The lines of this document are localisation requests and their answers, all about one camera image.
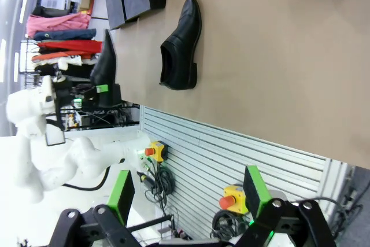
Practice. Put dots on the pink hanging garment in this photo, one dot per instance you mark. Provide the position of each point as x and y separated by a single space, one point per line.
57 22

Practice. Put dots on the yellow emergency stop button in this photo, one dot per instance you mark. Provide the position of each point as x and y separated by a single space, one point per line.
159 150
235 198

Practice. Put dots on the black hanging garment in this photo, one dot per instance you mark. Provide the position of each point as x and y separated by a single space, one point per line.
75 72

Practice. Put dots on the black pointed dress shoe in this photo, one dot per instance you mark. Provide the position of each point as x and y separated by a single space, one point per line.
105 62
182 47

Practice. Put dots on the white slatted metal panel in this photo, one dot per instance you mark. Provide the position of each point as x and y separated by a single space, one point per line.
231 154

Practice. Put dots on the orange hanging garment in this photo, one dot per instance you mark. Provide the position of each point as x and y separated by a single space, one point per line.
57 55

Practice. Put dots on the red hanging garment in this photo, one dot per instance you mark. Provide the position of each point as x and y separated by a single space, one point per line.
72 46

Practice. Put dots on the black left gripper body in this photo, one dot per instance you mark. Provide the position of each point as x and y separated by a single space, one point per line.
63 93

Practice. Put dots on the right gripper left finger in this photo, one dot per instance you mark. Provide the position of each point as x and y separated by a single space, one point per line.
121 198

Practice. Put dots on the blue denim hanging garment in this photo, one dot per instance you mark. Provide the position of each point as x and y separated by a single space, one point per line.
69 34

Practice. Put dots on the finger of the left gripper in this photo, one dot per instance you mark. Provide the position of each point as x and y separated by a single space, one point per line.
102 88

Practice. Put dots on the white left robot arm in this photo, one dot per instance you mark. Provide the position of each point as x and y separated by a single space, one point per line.
86 157

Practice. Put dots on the white hanging garment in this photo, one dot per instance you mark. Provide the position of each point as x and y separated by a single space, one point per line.
69 62

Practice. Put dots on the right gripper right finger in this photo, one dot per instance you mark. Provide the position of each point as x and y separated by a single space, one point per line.
254 195

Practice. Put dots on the brown cardboard box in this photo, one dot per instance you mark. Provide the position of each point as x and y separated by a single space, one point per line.
88 1

